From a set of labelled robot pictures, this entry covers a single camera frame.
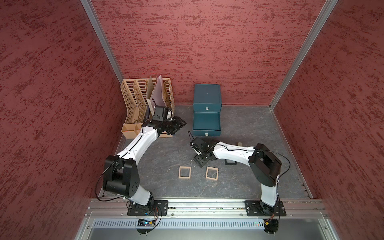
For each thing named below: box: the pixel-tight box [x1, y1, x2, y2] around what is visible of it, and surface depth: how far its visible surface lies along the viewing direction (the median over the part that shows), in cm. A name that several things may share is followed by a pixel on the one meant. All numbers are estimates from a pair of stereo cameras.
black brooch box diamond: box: [193, 154, 211, 168], surface depth 82 cm
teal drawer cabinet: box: [193, 84, 222, 122], surface depth 109 cm
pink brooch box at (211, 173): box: [205, 166, 219, 181], surface depth 87 cm
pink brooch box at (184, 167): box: [178, 166, 191, 179], surface depth 87 cm
